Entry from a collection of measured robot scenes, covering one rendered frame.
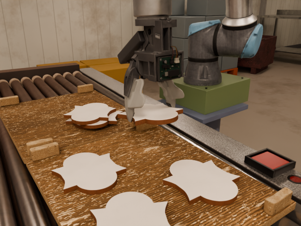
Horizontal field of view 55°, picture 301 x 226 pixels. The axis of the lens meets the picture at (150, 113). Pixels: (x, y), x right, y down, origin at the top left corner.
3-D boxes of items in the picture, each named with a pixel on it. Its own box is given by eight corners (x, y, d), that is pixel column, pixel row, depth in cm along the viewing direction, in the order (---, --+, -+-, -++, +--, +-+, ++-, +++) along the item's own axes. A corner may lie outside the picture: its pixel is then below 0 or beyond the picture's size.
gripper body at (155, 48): (153, 86, 54) (152, 18, 51) (130, 79, 61) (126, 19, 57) (184, 80, 58) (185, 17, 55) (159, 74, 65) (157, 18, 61)
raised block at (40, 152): (58, 151, 66) (56, 140, 65) (61, 154, 65) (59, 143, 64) (30, 158, 63) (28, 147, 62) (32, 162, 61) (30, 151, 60)
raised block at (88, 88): (92, 90, 113) (91, 83, 112) (93, 91, 111) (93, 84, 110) (77, 92, 109) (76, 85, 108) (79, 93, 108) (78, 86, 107)
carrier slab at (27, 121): (95, 93, 114) (94, 89, 113) (154, 128, 82) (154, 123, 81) (-4, 110, 95) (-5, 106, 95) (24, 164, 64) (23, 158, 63)
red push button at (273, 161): (266, 156, 68) (267, 150, 68) (289, 167, 63) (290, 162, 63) (249, 162, 65) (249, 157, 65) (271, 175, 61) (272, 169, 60)
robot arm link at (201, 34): (195, 53, 120) (196, 18, 115) (227, 54, 113) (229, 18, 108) (182, 57, 111) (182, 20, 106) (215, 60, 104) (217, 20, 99)
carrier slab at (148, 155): (156, 129, 81) (156, 124, 81) (295, 209, 50) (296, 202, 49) (26, 166, 63) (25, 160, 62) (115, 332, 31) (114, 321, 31)
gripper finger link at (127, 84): (122, 94, 58) (136, 53, 58) (118, 93, 59) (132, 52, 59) (139, 101, 61) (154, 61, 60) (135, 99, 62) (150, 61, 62)
